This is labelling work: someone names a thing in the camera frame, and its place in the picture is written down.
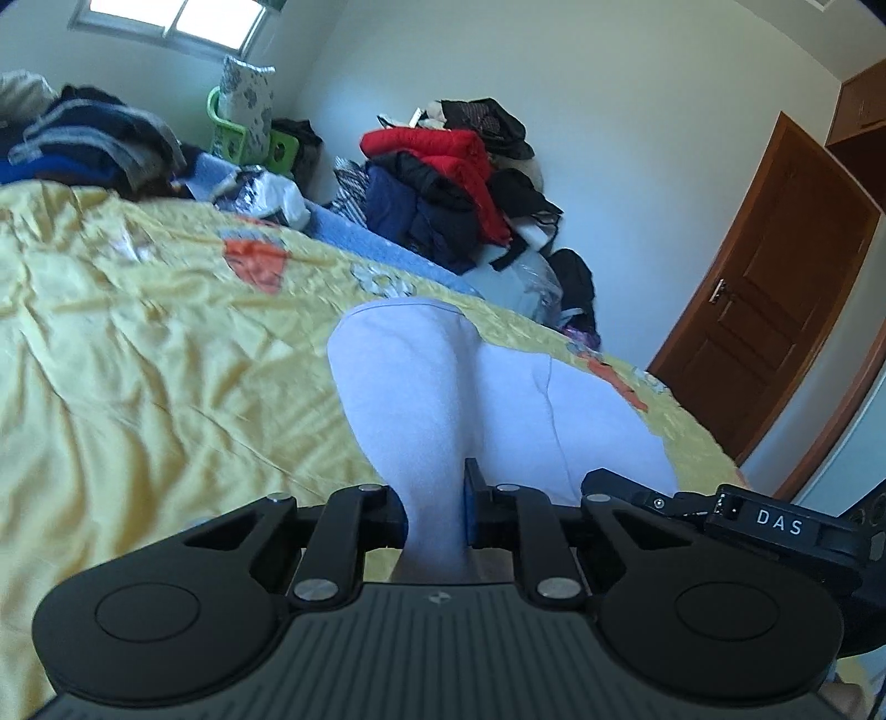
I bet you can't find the floral pillow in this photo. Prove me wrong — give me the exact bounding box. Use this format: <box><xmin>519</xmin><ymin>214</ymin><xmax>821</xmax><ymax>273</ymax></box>
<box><xmin>219</xmin><ymin>54</ymin><xmax>276</xmax><ymax>162</ymax></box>

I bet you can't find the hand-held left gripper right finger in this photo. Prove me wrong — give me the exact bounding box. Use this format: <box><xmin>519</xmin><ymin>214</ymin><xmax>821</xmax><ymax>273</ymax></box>
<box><xmin>462</xmin><ymin>457</ymin><xmax>669</xmax><ymax>613</ymax></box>

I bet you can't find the white patterned garment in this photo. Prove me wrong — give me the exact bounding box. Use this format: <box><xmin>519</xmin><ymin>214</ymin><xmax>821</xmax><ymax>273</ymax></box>
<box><xmin>213</xmin><ymin>164</ymin><xmax>312</xmax><ymax>231</ymax></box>

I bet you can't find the yellow patterned bedspread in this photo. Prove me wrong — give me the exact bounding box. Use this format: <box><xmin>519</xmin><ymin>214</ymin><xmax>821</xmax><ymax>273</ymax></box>
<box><xmin>0</xmin><ymin>183</ymin><xmax>754</xmax><ymax>720</ymax></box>

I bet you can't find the stack of folded blue clothes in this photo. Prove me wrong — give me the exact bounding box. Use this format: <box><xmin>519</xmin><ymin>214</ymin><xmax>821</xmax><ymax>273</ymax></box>
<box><xmin>0</xmin><ymin>69</ymin><xmax>189</xmax><ymax>203</ymax></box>

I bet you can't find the grey plastic-wrapped bundle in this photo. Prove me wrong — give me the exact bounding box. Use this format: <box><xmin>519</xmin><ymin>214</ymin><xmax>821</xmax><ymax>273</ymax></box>
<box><xmin>460</xmin><ymin>248</ymin><xmax>563</xmax><ymax>328</ymax></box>

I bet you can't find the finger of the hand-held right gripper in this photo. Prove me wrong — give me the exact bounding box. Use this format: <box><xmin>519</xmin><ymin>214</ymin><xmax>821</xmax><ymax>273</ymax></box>
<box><xmin>583</xmin><ymin>469</ymin><xmax>721</xmax><ymax>532</ymax></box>

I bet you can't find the brown wooden cupboard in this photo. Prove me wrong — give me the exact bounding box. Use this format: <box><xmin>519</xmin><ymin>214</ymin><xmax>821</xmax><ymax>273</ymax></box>
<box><xmin>826</xmin><ymin>61</ymin><xmax>886</xmax><ymax>148</ymax></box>

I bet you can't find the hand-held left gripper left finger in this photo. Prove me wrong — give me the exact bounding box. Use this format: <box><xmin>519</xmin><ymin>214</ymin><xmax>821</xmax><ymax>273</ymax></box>
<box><xmin>181</xmin><ymin>483</ymin><xmax>411</xmax><ymax>613</ymax></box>

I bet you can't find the lilac garment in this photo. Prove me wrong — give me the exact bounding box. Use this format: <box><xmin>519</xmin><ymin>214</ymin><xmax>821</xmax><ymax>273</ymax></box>
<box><xmin>325</xmin><ymin>297</ymin><xmax>681</xmax><ymax>584</ymax></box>

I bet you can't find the brown wooden door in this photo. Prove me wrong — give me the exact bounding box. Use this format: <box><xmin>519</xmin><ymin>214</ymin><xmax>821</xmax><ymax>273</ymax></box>
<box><xmin>646</xmin><ymin>111</ymin><xmax>882</xmax><ymax>466</ymax></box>

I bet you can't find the pile of dark clothes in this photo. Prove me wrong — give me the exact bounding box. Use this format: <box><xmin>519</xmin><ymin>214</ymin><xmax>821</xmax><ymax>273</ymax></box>
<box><xmin>332</xmin><ymin>97</ymin><xmax>565</xmax><ymax>274</ymax></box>

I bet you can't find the red jacket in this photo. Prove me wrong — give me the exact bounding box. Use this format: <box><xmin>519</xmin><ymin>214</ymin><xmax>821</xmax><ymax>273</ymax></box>
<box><xmin>358</xmin><ymin>128</ymin><xmax>514</xmax><ymax>245</ymax></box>

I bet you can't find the light blue blanket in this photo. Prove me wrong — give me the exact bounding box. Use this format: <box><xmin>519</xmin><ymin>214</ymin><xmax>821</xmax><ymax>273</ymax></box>
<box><xmin>173</xmin><ymin>151</ymin><xmax>486</xmax><ymax>300</ymax></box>

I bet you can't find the navy jacket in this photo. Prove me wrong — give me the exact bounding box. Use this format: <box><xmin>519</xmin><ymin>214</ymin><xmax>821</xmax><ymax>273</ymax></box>
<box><xmin>363</xmin><ymin>161</ymin><xmax>482</xmax><ymax>272</ymax></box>

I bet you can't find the black bag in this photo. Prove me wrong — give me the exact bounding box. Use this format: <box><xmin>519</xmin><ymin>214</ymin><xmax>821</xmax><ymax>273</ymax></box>
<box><xmin>545</xmin><ymin>248</ymin><xmax>600</xmax><ymax>342</ymax></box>

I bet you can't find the green plastic basket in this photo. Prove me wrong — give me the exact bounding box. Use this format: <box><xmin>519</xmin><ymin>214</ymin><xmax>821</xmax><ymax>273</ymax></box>
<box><xmin>206</xmin><ymin>89</ymin><xmax>300</xmax><ymax>174</ymax></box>

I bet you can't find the window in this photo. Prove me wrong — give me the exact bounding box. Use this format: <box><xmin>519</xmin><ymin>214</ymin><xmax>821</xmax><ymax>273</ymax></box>
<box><xmin>68</xmin><ymin>0</ymin><xmax>272</xmax><ymax>58</ymax></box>

